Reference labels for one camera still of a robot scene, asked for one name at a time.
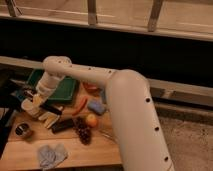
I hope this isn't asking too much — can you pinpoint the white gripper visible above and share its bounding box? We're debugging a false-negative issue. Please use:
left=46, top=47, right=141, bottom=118
left=23, top=73, right=64, bottom=107

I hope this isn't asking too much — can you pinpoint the black handled dish brush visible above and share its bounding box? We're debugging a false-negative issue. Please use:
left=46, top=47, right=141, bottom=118
left=25, top=93, right=59, bottom=114

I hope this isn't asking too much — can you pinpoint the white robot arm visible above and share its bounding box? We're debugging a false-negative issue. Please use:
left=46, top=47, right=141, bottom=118
left=31, top=56, right=175, bottom=171

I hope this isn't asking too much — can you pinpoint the white paper cup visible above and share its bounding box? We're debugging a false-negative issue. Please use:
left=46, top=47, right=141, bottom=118
left=21, top=99, right=41, bottom=118

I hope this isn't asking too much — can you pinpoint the black stand at left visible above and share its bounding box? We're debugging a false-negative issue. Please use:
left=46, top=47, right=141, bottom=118
left=0, top=69, right=20, bottom=158

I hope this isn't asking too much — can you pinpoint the yellow banana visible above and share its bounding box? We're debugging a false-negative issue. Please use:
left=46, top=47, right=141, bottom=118
left=38, top=106, right=63, bottom=129

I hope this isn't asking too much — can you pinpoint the green plastic tray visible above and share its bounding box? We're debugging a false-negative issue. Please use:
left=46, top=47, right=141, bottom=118
left=26, top=69, right=78, bottom=103

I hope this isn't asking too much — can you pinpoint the small metal tin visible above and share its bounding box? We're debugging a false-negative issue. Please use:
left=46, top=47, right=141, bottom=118
left=15, top=123, right=33, bottom=139

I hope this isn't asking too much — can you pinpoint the dark chocolate bar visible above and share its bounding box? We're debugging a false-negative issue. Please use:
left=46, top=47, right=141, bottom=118
left=51, top=119, right=74, bottom=134

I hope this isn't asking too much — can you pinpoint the purple grape bunch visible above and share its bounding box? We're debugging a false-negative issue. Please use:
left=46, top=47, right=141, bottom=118
left=75, top=117, right=92, bottom=145

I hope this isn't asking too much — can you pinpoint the orange bowl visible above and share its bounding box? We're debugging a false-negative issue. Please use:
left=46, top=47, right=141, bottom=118
left=83, top=82, right=100, bottom=93

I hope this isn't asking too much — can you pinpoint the blue grey cloth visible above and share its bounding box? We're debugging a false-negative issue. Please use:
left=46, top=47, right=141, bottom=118
left=37, top=144, right=68, bottom=171

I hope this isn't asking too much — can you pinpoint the yellow red apple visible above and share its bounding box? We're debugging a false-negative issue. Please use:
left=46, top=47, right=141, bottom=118
left=85, top=114, right=98, bottom=128

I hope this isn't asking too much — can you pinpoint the light blue sponge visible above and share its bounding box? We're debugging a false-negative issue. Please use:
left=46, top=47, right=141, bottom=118
left=100, top=90, right=106, bottom=104

